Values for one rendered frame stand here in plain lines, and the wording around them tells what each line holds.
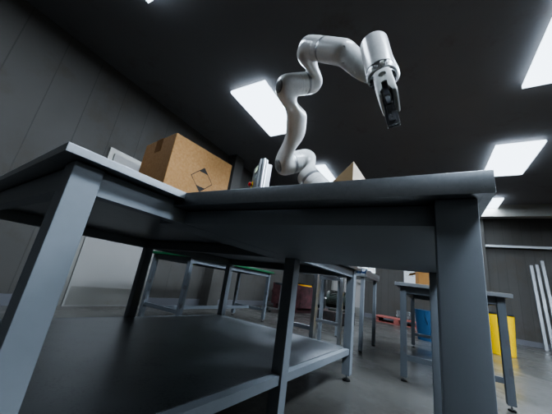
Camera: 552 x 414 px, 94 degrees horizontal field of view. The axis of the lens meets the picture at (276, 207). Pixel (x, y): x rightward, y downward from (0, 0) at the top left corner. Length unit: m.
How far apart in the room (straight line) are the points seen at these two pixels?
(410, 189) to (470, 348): 0.25
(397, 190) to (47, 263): 0.69
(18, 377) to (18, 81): 3.83
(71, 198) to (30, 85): 3.69
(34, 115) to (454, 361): 4.25
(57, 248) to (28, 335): 0.16
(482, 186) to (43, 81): 4.36
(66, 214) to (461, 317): 0.74
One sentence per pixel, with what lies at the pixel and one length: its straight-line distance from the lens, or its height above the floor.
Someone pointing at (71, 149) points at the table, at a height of 0.82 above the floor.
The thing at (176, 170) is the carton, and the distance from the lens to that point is 1.06.
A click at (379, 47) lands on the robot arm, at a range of 0.94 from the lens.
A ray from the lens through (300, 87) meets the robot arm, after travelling 1.26.
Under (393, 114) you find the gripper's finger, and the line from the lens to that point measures 0.80.
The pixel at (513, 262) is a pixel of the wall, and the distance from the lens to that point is 9.69.
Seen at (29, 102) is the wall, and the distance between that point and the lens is 4.28.
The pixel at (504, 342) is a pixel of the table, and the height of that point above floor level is 0.44.
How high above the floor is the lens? 0.61
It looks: 17 degrees up
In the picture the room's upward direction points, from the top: 8 degrees clockwise
